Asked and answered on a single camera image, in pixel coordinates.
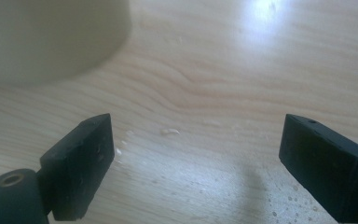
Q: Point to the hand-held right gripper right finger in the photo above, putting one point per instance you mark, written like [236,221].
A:
[329,168]

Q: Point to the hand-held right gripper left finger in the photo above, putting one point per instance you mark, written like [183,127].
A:
[77,168]

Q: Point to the cream round container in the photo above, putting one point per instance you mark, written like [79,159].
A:
[43,34]

